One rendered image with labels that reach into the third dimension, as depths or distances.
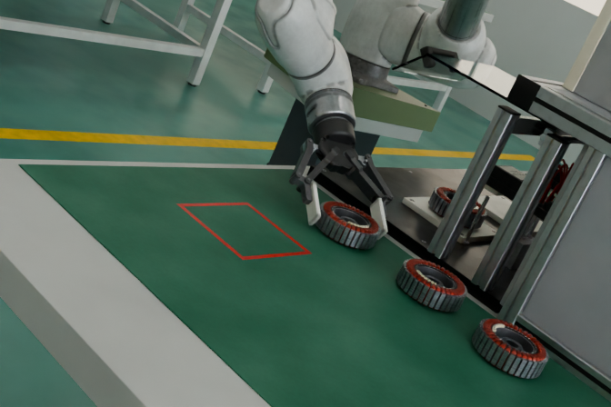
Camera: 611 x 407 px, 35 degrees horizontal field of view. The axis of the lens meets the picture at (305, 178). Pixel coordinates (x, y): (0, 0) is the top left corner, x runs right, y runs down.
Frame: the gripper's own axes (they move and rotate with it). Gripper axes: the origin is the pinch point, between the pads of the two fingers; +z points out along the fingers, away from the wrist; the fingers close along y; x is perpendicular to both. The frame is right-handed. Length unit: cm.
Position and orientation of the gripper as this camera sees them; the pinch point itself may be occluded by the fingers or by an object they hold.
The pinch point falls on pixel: (347, 223)
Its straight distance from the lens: 165.3
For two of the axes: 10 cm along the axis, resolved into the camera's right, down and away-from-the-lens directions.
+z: 1.1, 8.2, -5.6
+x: 5.0, -5.4, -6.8
